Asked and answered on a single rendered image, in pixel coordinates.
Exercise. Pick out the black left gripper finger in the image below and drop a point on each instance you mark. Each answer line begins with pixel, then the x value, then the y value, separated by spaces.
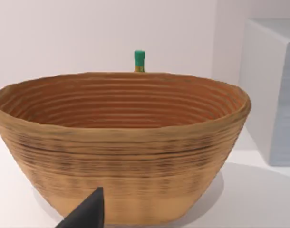
pixel 92 211

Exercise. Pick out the brown woven basket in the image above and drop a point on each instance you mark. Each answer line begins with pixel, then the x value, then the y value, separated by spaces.
pixel 126 147

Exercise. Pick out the green capped bottle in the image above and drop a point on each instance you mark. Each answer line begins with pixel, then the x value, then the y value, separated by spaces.
pixel 139 59

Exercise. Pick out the pale microwave oven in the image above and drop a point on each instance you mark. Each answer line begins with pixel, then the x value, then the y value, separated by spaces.
pixel 271 95

